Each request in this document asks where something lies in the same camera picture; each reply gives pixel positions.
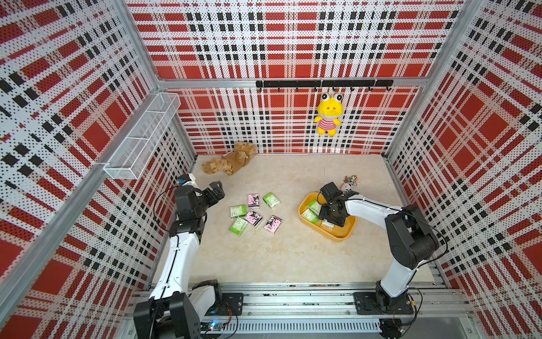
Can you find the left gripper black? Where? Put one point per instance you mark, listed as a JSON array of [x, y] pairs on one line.
[[218, 191]]

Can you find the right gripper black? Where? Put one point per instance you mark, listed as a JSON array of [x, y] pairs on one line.
[[323, 213]]

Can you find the green tissue pack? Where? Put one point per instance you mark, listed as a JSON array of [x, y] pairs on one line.
[[315, 207], [238, 211], [327, 225], [271, 200], [310, 216], [238, 226]]

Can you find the pink tissue pack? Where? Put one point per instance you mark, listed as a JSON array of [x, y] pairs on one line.
[[253, 218], [273, 224], [253, 201]]

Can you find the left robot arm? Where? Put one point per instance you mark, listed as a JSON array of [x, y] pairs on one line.
[[172, 310]]

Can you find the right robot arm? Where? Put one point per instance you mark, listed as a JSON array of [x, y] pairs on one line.
[[411, 239]]

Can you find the yellow plastic storage box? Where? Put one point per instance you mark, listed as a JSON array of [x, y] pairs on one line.
[[337, 234]]

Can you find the brown teddy bear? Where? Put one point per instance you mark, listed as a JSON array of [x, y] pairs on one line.
[[232, 162]]

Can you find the yellow frog plush toy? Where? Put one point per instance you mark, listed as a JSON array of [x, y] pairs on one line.
[[329, 110]]

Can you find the green circuit board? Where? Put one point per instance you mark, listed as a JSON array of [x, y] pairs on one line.
[[212, 327]]

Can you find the small keychain toy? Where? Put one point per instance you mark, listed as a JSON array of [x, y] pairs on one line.
[[349, 183]]

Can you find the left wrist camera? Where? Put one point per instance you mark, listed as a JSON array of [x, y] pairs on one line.
[[187, 179]]

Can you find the white wire mesh shelf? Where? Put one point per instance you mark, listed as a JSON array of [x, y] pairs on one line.
[[130, 159]]

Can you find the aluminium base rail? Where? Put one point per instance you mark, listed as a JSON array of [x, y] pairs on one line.
[[328, 310]]

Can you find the black hook rail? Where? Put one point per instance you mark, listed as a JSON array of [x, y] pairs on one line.
[[369, 83]]

